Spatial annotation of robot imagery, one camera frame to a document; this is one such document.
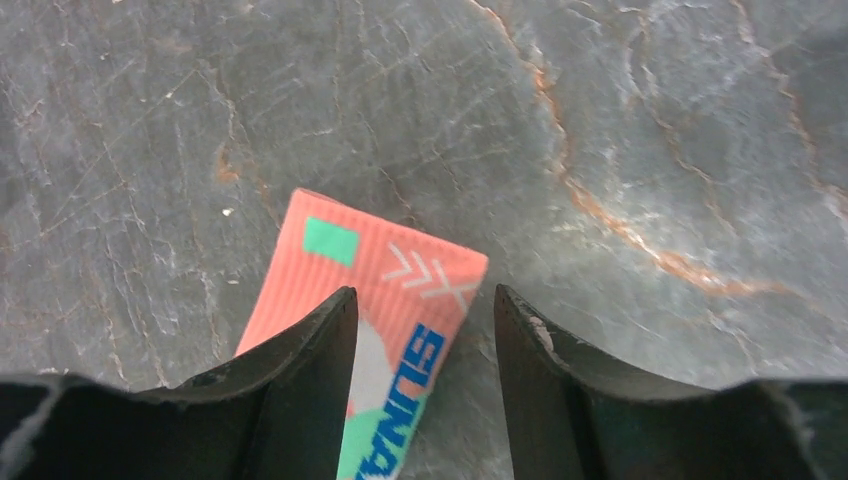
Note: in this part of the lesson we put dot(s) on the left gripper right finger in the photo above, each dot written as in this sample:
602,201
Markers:
574,411

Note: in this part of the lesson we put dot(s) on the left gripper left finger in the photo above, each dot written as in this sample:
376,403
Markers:
274,412

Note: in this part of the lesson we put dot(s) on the pink sock green patches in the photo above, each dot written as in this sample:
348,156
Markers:
413,290

